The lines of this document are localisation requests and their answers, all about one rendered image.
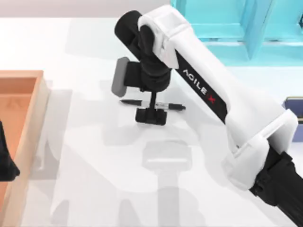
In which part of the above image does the blue box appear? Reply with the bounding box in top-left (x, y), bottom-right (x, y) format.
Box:
top-left (283, 96), bottom-right (303, 143)

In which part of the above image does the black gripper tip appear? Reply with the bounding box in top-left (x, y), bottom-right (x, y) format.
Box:
top-left (0, 120), bottom-right (20, 183)

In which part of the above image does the shallow salmon-coloured box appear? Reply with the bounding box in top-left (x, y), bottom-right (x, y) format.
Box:
top-left (0, 70), bottom-right (51, 227)

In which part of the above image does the light blue rack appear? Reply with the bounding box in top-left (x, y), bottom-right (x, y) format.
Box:
top-left (170, 0), bottom-right (303, 67)

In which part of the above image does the black marker pen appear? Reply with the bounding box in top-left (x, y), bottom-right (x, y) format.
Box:
top-left (119, 99), bottom-right (186, 112)

